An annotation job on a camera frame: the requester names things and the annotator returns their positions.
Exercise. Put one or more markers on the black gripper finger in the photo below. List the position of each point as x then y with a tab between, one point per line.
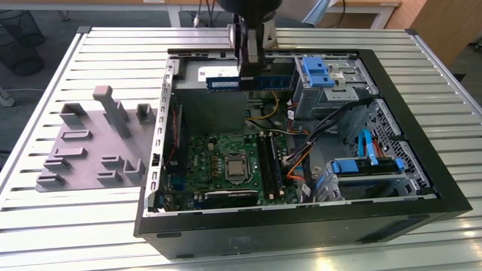
238	42
251	79

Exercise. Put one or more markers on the green RAM stick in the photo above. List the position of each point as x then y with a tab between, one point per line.
222	83

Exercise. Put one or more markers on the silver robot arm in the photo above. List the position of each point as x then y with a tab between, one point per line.
269	36

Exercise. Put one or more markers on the black RAM slot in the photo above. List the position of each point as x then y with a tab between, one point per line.
265	169
272	169

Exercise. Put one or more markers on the grey power supply unit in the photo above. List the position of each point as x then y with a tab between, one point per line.
212	113

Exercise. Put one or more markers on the blue plastic disk carrier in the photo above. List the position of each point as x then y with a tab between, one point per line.
317	73

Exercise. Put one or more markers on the grey metal drive cage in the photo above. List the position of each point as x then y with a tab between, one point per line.
332	98

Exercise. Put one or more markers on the green motherboard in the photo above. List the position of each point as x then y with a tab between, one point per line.
204	158

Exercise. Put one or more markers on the silver CPU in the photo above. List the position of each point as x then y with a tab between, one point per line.
237	168

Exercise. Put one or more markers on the hard disk in blue carrier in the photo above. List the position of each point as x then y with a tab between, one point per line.
351	168

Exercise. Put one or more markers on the black graphics card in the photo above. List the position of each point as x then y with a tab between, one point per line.
232	199

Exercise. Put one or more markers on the grey parts rack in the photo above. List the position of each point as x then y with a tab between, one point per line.
94	132

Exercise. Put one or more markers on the grey metal disk bay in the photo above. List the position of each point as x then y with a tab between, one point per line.
377	183

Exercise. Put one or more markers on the wooden cabinet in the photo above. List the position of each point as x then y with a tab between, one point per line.
444	28

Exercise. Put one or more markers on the black PC case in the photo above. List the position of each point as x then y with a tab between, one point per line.
264	234

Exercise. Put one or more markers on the black mesh wastebasket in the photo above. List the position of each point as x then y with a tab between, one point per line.
24	42

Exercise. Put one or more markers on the white stand foot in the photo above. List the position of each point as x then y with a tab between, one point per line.
6	98

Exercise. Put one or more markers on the white frame wooden desk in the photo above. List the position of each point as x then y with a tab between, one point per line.
359	9

